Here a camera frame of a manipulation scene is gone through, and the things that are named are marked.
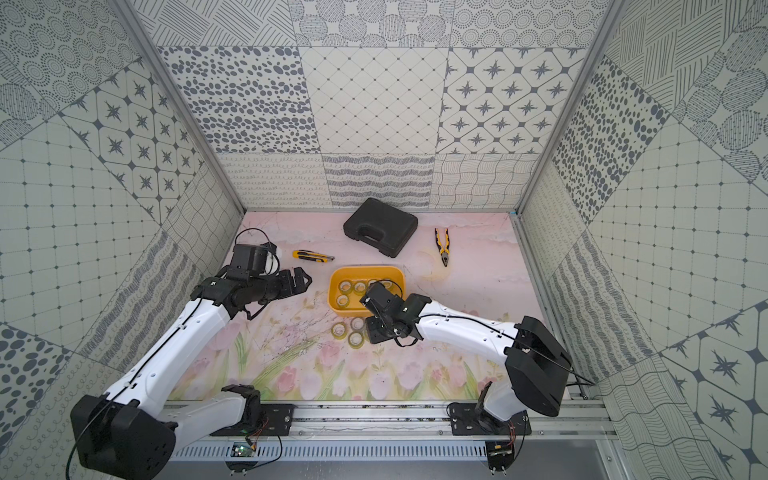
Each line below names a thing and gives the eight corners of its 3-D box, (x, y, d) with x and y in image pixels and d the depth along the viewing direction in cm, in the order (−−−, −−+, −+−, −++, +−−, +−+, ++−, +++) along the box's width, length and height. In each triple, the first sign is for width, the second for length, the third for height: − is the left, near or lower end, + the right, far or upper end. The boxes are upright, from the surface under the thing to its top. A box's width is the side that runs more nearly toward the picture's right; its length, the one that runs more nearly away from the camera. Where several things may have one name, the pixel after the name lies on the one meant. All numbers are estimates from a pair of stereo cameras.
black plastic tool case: (345, 235, 115) (343, 224, 110) (372, 205, 126) (372, 194, 121) (396, 260, 108) (396, 250, 103) (421, 227, 118) (422, 216, 113)
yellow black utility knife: (293, 257, 109) (291, 254, 107) (296, 251, 110) (294, 248, 109) (332, 264, 107) (331, 260, 105) (334, 258, 109) (333, 254, 107)
